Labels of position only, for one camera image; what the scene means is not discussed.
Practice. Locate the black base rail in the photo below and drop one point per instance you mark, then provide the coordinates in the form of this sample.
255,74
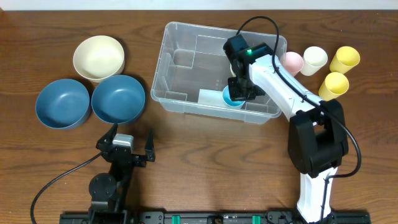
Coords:
202,217

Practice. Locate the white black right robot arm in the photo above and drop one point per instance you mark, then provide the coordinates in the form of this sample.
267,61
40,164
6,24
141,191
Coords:
317,135

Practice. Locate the yellow cup far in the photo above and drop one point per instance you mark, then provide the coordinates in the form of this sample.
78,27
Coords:
345,59

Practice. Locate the clear plastic storage bin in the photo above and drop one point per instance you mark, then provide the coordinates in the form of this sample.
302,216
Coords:
193,70

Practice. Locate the dark blue bowl left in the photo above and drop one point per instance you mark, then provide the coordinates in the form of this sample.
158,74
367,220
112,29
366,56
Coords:
63,104

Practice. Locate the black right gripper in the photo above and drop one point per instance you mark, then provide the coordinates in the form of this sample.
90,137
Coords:
244,93

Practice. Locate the dark blue bowl right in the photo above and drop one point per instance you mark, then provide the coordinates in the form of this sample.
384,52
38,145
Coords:
119,99

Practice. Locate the yellow cup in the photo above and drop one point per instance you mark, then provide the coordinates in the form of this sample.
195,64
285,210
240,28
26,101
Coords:
334,85
345,59

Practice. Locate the yellow cup near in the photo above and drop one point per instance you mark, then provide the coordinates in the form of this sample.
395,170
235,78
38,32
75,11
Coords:
334,85

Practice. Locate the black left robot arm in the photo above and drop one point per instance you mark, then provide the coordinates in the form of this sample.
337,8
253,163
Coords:
109,190

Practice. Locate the white small bowl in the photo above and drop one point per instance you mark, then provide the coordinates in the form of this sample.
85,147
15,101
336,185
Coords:
231,70

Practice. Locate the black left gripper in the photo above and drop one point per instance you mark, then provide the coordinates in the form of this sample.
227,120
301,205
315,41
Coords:
128,157

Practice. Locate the cream large bowl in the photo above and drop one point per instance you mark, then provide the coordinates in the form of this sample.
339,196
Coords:
98,58

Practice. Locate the cream cup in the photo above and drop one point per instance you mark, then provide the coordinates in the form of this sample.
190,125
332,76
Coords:
314,58

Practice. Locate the pink cup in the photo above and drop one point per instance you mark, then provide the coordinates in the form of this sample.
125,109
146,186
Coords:
292,62

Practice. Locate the light blue cup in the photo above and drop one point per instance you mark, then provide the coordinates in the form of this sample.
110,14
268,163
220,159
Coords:
229,102

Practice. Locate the dark blue bowl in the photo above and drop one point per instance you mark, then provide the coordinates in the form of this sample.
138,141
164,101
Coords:
63,104
119,99

